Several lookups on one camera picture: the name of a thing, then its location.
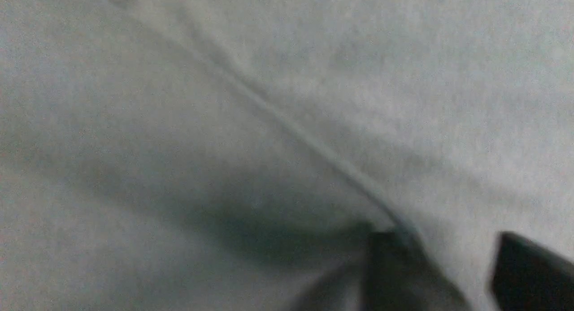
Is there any dark gray long-sleeved shirt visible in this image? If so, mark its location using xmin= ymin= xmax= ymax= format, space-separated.
xmin=1 ymin=0 xmax=573 ymax=311

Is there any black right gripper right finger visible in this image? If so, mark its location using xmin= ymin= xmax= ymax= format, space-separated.
xmin=490 ymin=232 xmax=574 ymax=311

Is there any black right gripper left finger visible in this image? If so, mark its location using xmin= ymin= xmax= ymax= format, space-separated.
xmin=364 ymin=232 xmax=471 ymax=311

